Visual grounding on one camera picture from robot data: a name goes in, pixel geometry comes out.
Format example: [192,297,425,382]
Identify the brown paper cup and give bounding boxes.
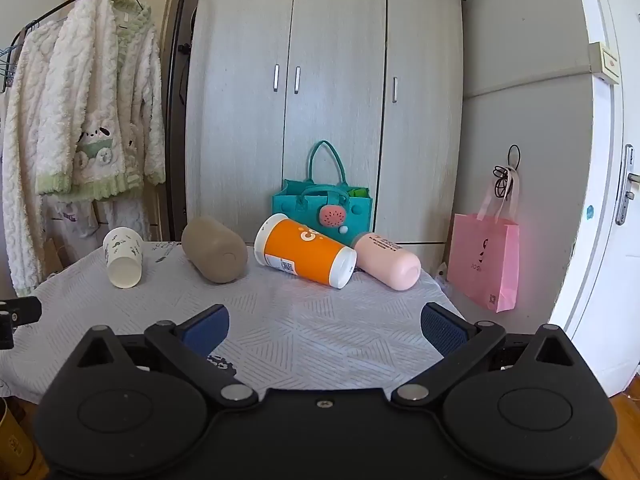
[0,397,37,480]

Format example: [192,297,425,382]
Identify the fluffy white robe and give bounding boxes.
[0,19,67,297]

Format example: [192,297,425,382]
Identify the white paper cup green print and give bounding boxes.
[102,226,144,289]

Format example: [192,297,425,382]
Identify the white door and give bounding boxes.
[547,0,640,397]

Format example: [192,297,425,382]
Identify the fluffy white green-trimmed jacket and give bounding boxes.
[35,0,167,203]

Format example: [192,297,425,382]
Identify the black clothes rack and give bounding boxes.
[0,0,194,241]

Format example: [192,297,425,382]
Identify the grey three-door wardrobe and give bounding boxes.
[185,0,466,272]

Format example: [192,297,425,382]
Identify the black cord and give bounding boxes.
[492,144,522,199]

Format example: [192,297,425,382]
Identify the teal felt tote bag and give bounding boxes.
[272,140,373,248]

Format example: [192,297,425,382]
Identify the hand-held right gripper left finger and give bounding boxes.
[65,304,260,408]

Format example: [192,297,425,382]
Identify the grey patterned tablecloth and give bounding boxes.
[0,240,467,406]

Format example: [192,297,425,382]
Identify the pink watermelon charm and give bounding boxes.
[319,204,352,235]

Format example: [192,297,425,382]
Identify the taupe cup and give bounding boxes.
[181,216,249,285]

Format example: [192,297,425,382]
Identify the pink paper shopping bag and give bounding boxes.
[446,167,521,313]

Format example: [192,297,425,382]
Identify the beige wall switch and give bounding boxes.
[587,40,624,85]

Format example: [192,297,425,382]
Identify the brown paper bag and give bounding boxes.
[42,237,67,277]

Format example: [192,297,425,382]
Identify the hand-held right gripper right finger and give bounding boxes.
[391,302,590,408]

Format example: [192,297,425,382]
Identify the white printed pants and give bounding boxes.
[45,194,152,242]

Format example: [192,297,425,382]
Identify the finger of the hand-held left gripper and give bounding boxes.
[0,296,44,351]

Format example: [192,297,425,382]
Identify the pink bottle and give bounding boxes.
[350,232,422,291]

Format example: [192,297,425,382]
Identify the orange cup white lid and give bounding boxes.
[253,213,358,290]

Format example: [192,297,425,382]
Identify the metal door handle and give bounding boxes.
[615,145,640,226]

